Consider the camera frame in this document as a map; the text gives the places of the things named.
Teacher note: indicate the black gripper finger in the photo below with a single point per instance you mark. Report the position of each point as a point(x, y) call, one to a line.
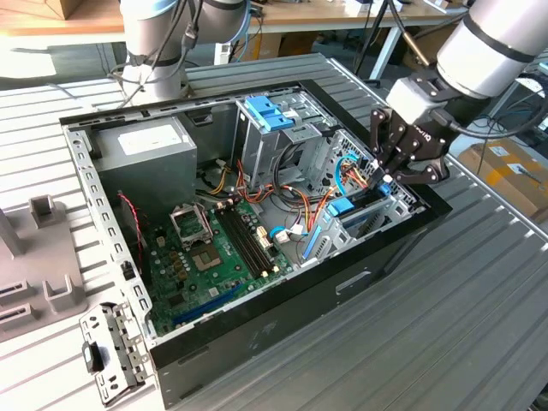
point(381, 132)
point(424, 173)

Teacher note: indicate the hard disk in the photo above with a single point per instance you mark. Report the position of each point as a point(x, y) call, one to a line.
point(340, 207)

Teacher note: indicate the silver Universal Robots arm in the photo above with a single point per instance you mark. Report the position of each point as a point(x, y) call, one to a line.
point(484, 55)

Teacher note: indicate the silver metal disk bay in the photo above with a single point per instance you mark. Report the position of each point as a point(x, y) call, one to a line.
point(329, 240)

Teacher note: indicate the labelled cardboard box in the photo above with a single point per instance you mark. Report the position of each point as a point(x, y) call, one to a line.
point(505, 188)

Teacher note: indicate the large brown cardboard box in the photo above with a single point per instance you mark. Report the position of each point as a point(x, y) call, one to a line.
point(424, 47)

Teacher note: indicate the black tripod pole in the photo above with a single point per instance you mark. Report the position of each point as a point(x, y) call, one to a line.
point(372, 36)

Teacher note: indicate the black floor device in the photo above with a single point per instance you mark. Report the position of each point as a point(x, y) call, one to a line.
point(531, 124)

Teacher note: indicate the blue plastic drive latch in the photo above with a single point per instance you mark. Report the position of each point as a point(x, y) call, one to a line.
point(265, 111)

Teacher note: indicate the grey metal drive cage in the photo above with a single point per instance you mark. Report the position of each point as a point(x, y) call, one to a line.
point(261, 150)

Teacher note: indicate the white box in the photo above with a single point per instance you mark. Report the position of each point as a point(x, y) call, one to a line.
point(355, 5)

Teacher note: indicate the black RAM slot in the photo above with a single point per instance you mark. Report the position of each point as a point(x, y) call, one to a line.
point(235, 240)
point(248, 240)
point(255, 240)
point(242, 240)

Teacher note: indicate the green motherboard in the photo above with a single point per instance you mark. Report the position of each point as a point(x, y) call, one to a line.
point(231, 261)

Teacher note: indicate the black open PC case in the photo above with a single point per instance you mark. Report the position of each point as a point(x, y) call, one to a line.
point(278, 325)

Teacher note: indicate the CPU socket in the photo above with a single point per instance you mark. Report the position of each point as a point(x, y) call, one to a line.
point(205, 259)

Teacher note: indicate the grey power supply unit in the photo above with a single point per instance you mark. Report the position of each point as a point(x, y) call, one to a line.
point(145, 171)

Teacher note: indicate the blue expansion slot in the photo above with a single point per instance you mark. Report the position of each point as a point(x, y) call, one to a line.
point(205, 306)

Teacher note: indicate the cardboard box on desk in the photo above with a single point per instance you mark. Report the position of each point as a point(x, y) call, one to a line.
point(70, 8)

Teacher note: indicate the grey parts rack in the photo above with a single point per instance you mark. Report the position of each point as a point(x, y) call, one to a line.
point(47, 252)

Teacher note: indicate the black plastic latch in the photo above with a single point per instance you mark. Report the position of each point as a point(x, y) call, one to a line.
point(92, 357)

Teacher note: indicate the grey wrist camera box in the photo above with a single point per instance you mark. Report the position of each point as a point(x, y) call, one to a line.
point(413, 100)

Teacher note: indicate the black camera bracket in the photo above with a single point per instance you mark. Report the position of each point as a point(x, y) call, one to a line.
point(428, 79)

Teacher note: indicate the white frame slat table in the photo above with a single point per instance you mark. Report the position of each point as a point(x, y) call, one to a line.
point(537, 75)

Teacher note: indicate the wooden desk white frame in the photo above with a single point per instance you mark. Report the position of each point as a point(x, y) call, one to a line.
point(43, 23)
point(325, 15)

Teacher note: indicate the small black case switch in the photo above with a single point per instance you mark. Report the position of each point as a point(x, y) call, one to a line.
point(127, 270)

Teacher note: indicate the silver slot bracket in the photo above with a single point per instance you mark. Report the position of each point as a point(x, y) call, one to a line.
point(99, 316)

